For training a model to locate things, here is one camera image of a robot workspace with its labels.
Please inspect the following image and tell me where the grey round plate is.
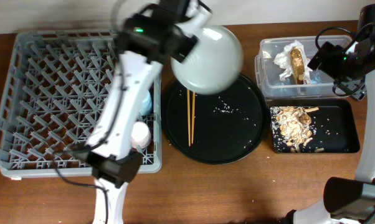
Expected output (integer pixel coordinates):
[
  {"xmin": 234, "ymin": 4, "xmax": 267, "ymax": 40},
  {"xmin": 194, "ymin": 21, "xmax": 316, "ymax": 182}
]
[{"xmin": 171, "ymin": 26, "xmax": 243, "ymax": 95}]

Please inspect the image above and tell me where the clear plastic bin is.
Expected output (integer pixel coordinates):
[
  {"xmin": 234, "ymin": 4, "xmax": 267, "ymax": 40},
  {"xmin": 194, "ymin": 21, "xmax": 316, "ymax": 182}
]
[{"xmin": 255, "ymin": 36, "xmax": 336, "ymax": 100}]

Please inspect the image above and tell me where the food scraps pile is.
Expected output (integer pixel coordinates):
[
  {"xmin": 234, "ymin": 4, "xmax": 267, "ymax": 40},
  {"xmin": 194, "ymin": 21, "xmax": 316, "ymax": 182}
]
[{"xmin": 270, "ymin": 106, "xmax": 325, "ymax": 153}]

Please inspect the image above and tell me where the grey dishwasher rack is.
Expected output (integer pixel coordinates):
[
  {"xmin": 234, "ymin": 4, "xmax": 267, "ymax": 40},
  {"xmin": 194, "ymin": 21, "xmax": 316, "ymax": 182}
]
[{"xmin": 0, "ymin": 27, "xmax": 163, "ymax": 179}]

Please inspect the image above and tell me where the pink plastic cup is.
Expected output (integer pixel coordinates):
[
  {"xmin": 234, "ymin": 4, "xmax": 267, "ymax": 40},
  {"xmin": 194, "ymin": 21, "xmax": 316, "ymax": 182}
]
[{"xmin": 131, "ymin": 121, "xmax": 151, "ymax": 149}]

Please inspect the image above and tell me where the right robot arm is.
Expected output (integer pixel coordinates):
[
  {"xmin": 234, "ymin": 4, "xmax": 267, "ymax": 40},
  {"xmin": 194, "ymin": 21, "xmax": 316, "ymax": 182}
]
[{"xmin": 281, "ymin": 3, "xmax": 375, "ymax": 223}]

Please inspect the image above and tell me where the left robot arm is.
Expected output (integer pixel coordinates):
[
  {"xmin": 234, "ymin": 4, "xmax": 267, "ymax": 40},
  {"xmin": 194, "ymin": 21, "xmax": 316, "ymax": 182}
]
[{"xmin": 59, "ymin": 1, "xmax": 212, "ymax": 223}]

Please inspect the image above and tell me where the round black tray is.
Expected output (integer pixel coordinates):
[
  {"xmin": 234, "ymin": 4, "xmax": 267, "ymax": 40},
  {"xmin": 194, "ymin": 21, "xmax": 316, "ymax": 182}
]
[{"xmin": 161, "ymin": 75, "xmax": 270, "ymax": 164}]

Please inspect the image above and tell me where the brown bread piece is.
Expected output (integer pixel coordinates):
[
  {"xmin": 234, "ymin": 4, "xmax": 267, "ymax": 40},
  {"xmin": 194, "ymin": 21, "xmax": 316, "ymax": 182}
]
[{"xmin": 290, "ymin": 47, "xmax": 305, "ymax": 85}]

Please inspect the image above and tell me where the crumpled white paper wrapper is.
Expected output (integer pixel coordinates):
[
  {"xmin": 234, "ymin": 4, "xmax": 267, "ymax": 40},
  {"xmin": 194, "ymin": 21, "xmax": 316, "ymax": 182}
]
[{"xmin": 273, "ymin": 40, "xmax": 312, "ymax": 85}]

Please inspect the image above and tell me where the blue plastic cup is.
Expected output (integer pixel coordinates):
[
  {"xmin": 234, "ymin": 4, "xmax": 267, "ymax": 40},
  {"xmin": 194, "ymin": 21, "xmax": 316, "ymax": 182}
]
[{"xmin": 140, "ymin": 90, "xmax": 153, "ymax": 116}]

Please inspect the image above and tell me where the wooden chopstick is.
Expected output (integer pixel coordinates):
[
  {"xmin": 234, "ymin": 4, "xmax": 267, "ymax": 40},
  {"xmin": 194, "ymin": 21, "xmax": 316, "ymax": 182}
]
[
  {"xmin": 191, "ymin": 91, "xmax": 196, "ymax": 144},
  {"xmin": 187, "ymin": 89, "xmax": 191, "ymax": 147}
]

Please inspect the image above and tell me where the black rectangular tray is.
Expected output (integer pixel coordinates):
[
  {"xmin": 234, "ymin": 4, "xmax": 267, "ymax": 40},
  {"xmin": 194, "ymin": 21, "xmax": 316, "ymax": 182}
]
[{"xmin": 269, "ymin": 99, "xmax": 360, "ymax": 153}]

